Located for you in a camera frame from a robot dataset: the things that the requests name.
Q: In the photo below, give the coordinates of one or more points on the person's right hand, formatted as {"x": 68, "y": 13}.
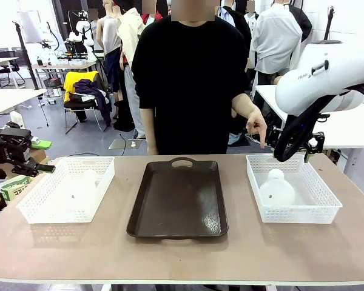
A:
{"x": 152, "y": 150}

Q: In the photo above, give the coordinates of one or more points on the grey floor socket plate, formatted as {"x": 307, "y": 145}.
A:
{"x": 126, "y": 144}

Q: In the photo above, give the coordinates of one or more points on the person's left hand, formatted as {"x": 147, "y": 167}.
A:
{"x": 256, "y": 122}

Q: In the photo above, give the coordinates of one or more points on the brown cardboard box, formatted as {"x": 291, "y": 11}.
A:
{"x": 38, "y": 155}

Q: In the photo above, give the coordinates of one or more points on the white plastic canister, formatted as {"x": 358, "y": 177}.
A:
{"x": 17, "y": 119}

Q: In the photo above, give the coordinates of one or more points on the person's black shirt torso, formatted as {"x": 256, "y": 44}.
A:
{"x": 188, "y": 91}

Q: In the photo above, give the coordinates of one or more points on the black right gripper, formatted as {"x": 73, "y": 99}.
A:
{"x": 307, "y": 135}

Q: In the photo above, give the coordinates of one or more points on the person's left forearm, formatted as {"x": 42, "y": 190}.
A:
{"x": 241, "y": 104}

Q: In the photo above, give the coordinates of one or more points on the white table with rounded edge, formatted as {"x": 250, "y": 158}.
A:
{"x": 9, "y": 98}

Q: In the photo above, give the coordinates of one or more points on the white perforated plastic basket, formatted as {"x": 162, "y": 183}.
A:
{"x": 291, "y": 209}
{"x": 63, "y": 194}

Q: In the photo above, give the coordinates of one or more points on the black camera tripod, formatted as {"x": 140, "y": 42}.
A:
{"x": 330, "y": 24}

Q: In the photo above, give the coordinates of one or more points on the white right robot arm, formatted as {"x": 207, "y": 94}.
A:
{"x": 327, "y": 75}

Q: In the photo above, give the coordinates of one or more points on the yellow garment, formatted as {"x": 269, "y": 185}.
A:
{"x": 76, "y": 78}

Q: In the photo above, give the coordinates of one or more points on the black office chair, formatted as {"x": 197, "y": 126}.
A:
{"x": 9, "y": 68}

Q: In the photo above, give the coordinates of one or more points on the mannequin in white tank top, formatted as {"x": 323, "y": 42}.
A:
{"x": 110, "y": 33}

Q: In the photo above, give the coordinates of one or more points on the dark brown serving tray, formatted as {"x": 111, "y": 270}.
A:
{"x": 177, "y": 200}

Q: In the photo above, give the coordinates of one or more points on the black metal frame chair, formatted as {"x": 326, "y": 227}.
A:
{"x": 79, "y": 106}

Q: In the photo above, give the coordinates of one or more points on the green and white carton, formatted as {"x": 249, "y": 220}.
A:
{"x": 15, "y": 189}

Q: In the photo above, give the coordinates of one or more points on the wooden background desk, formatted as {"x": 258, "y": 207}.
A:
{"x": 63, "y": 65}

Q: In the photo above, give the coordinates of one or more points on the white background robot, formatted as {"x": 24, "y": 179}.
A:
{"x": 82, "y": 27}

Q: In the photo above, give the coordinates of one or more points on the black light stand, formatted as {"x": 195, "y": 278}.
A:
{"x": 25, "y": 57}

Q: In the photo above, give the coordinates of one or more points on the person's right forearm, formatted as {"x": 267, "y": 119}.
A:
{"x": 147, "y": 127}

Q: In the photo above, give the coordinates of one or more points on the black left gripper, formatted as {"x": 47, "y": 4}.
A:
{"x": 6, "y": 147}

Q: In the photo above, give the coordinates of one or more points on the white plastic conical flask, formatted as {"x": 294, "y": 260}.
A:
{"x": 277, "y": 191}

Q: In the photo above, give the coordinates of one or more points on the dark purple garment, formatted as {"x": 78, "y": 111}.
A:
{"x": 94, "y": 91}

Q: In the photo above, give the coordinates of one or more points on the white softbox panel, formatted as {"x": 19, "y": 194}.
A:
{"x": 30, "y": 25}

